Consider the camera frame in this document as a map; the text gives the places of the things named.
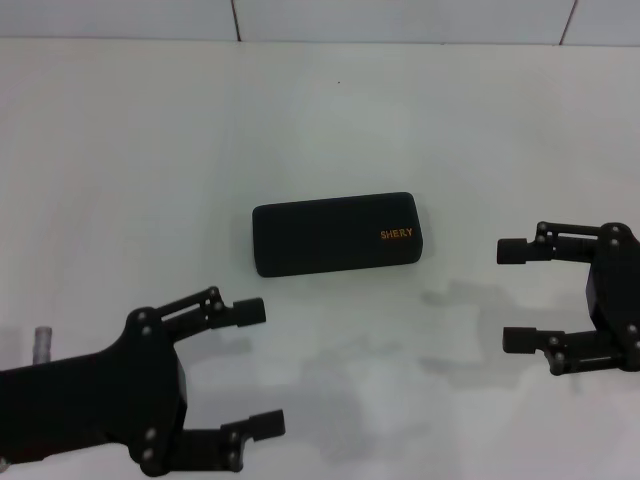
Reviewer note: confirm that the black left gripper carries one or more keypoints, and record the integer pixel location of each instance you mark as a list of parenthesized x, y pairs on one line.
[(100, 400)]

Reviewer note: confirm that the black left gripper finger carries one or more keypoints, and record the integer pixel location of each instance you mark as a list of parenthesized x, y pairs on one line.
[(249, 312), (265, 425)]

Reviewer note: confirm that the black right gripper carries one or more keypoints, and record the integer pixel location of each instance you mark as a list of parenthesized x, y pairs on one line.
[(617, 290)]

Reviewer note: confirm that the black glasses case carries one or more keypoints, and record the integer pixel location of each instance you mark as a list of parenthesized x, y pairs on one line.
[(330, 235)]

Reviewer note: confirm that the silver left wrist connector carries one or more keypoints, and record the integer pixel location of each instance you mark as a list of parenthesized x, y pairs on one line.
[(43, 342)]

